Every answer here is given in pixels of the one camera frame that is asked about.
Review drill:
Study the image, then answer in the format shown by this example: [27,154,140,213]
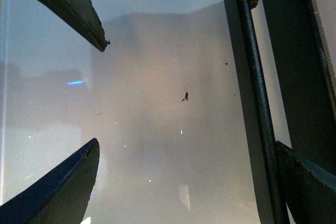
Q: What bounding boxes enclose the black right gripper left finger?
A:
[1,138,100,223]

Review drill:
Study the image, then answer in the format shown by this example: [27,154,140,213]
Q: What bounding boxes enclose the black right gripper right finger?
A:
[276,141,335,223]

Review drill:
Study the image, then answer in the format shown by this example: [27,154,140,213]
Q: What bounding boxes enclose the black drawer handle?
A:
[224,0,335,223]

